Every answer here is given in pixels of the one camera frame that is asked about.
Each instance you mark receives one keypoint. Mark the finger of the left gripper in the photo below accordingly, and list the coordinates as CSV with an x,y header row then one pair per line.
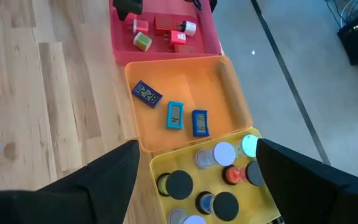
x,y
127,7

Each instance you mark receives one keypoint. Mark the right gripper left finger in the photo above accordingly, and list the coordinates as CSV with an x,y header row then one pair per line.
x,y
110,186

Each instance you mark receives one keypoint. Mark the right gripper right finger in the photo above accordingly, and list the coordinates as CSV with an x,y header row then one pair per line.
x,y
300,193

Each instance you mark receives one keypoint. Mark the bright red rounded charger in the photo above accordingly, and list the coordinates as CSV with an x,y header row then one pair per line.
x,y
129,18

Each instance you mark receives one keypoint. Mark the dark red charger block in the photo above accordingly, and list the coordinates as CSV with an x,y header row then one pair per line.
x,y
163,24

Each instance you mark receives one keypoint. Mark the black hourglass red sand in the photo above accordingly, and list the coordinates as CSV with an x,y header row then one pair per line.
x,y
233,174

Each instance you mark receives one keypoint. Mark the mint green hourglass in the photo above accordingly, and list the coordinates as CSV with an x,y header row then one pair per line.
x,y
249,145

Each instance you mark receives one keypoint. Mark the black hourglass blue sand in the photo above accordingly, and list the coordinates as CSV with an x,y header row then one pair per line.
x,y
225,206

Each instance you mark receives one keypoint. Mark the purple hourglass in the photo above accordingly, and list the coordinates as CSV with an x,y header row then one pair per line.
x,y
224,154
182,217

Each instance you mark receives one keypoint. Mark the navy digital clock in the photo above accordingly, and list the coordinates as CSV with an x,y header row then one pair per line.
x,y
146,93

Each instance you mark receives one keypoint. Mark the teal digital clock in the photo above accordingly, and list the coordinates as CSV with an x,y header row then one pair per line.
x,y
175,115

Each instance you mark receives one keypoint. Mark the blue digital clock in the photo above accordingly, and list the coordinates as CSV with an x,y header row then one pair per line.
x,y
200,123

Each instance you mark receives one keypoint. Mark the pink plastic tray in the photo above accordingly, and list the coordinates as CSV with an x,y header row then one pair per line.
x,y
160,43

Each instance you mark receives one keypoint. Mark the yellow plastic tray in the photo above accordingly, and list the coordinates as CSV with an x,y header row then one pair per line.
x,y
207,180

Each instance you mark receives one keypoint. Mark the orange plastic tray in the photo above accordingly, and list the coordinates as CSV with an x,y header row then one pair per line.
x,y
213,93

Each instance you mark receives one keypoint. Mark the small white floor scrap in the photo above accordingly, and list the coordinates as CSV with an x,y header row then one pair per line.
x,y
253,52

